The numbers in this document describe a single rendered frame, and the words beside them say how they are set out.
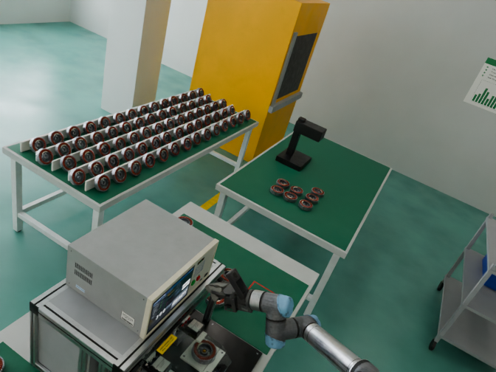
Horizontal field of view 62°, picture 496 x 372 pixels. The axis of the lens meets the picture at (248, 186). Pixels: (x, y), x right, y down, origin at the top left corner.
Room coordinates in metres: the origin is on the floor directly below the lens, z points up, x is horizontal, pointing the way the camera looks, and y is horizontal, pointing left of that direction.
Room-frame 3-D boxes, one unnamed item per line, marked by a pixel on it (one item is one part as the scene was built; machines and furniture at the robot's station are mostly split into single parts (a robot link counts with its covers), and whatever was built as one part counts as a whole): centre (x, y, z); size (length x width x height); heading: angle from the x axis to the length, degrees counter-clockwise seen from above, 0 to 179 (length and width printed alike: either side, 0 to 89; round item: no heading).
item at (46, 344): (0.93, 0.48, 0.91); 0.28 x 0.03 x 0.32; 71
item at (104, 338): (1.21, 0.30, 1.09); 0.68 x 0.44 x 0.05; 161
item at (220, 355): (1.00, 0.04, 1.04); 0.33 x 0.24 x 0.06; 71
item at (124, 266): (1.22, 0.30, 1.22); 0.44 x 0.39 x 0.20; 161
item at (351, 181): (3.41, -0.58, 0.38); 1.85 x 1.10 x 0.75; 161
